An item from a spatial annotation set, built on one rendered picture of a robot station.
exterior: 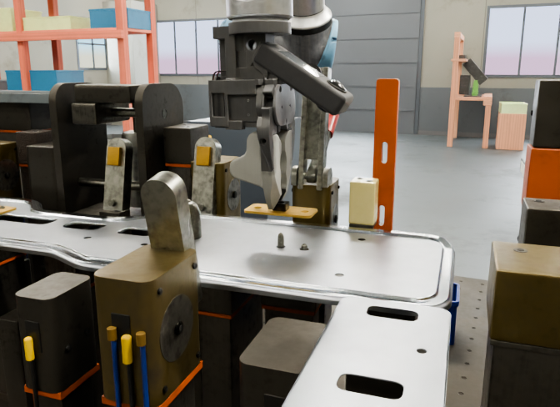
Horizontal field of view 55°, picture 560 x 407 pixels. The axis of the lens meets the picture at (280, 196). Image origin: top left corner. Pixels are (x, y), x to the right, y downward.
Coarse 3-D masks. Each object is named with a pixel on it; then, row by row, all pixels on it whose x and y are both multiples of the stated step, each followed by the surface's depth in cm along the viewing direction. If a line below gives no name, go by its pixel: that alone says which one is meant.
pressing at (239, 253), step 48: (0, 240) 70; (48, 240) 69; (96, 240) 69; (144, 240) 69; (240, 240) 69; (288, 240) 69; (336, 240) 69; (384, 240) 69; (432, 240) 68; (240, 288) 55; (288, 288) 54; (336, 288) 54; (384, 288) 54; (432, 288) 54
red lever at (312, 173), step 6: (330, 114) 85; (330, 120) 84; (336, 120) 85; (330, 126) 84; (330, 132) 83; (330, 138) 84; (312, 162) 79; (312, 168) 78; (306, 174) 77; (312, 174) 77; (312, 180) 77
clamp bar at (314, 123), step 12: (324, 72) 75; (312, 108) 77; (312, 120) 77; (324, 120) 76; (300, 132) 77; (312, 132) 77; (324, 132) 76; (300, 144) 77; (312, 144) 77; (324, 144) 76; (300, 156) 77; (312, 156) 77; (324, 156) 77; (300, 168) 77; (300, 180) 77
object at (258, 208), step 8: (280, 200) 65; (248, 208) 66; (256, 208) 66; (264, 208) 66; (280, 208) 64; (288, 208) 65; (296, 208) 66; (304, 208) 66; (288, 216) 63; (296, 216) 62; (304, 216) 62
